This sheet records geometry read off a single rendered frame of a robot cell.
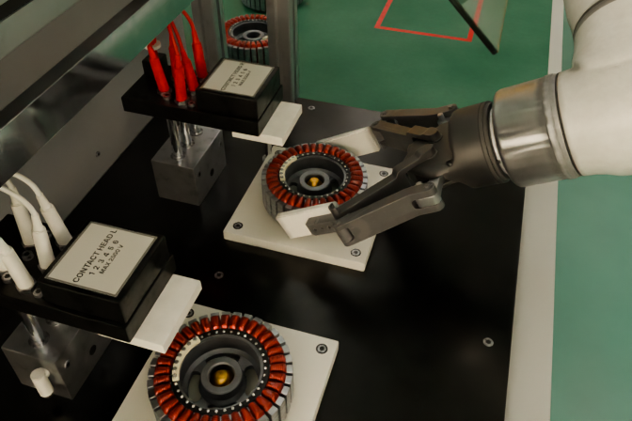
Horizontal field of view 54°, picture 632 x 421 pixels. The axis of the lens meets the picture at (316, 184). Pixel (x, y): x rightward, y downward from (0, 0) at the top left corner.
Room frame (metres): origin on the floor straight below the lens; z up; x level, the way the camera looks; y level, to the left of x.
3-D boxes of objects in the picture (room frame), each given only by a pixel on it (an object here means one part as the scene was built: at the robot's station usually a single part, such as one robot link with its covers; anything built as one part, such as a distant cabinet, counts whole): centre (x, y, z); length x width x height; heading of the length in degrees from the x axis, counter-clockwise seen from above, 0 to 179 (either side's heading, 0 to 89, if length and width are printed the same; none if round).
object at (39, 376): (0.26, 0.22, 0.80); 0.01 x 0.01 x 0.03; 73
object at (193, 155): (0.54, 0.14, 0.80); 0.07 x 0.05 x 0.06; 163
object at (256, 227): (0.50, 0.00, 0.78); 0.15 x 0.15 x 0.01; 73
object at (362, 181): (0.50, 0.00, 0.80); 0.11 x 0.11 x 0.04
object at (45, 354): (0.31, 0.21, 0.80); 0.07 x 0.05 x 0.06; 163
